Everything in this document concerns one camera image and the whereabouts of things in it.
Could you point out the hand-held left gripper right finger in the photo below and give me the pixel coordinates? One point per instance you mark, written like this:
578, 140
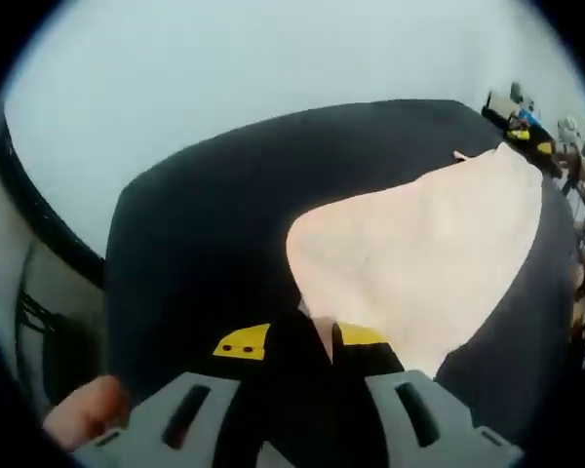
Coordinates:
448, 429

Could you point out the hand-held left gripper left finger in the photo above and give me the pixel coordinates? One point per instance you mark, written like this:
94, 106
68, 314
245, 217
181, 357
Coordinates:
151, 429

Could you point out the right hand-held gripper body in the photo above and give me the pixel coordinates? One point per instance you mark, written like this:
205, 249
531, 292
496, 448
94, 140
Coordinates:
568, 128

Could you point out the pink towel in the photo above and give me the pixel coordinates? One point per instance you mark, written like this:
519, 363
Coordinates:
419, 253

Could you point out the person's right hand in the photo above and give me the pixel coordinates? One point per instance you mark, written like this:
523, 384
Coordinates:
571, 158

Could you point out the person's left hand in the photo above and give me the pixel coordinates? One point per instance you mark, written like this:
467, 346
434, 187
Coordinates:
85, 414

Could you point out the black table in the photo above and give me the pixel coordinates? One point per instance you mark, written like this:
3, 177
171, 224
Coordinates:
214, 219

